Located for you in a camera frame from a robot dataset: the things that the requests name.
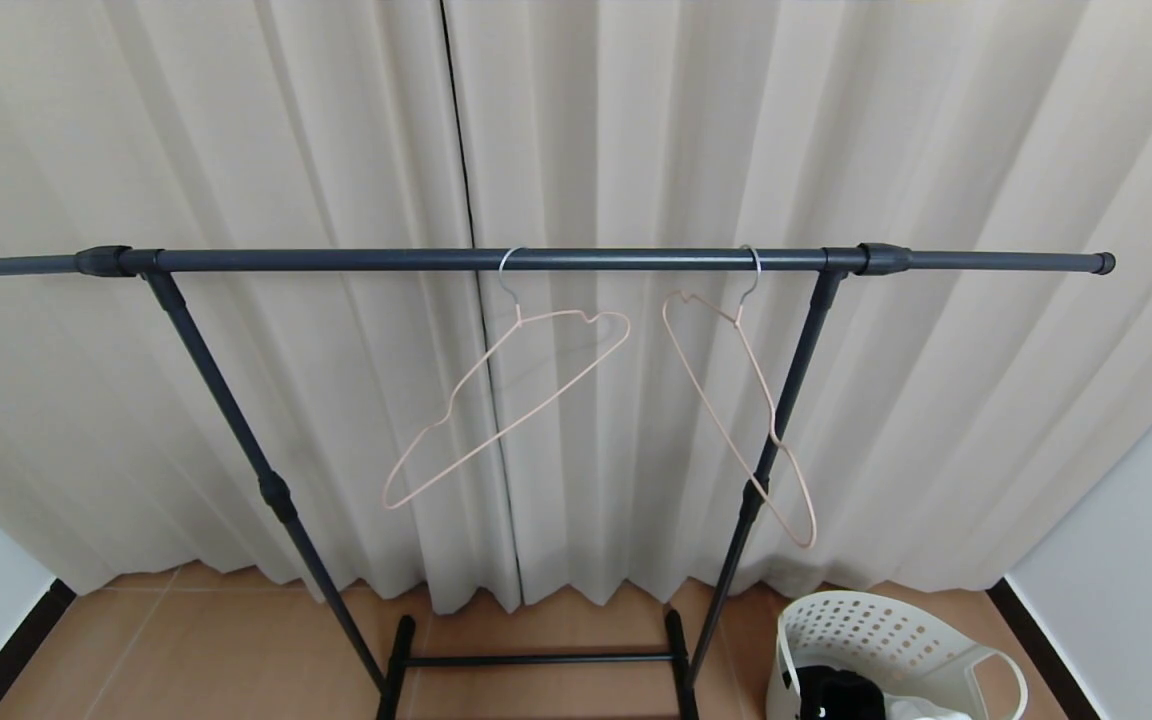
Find pink clothes hanger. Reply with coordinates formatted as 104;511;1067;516
382;247;631;511
662;245;818;549

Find black drawstring shorts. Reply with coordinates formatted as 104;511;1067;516
794;665;889;720

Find black clothes rack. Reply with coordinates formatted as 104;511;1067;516
0;243;1117;720

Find white laundry basket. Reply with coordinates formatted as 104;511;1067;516
765;590;1029;720

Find white curtain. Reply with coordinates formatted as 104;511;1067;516
0;0;1152;615

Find white garment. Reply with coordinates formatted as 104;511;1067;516
881;693;972;720

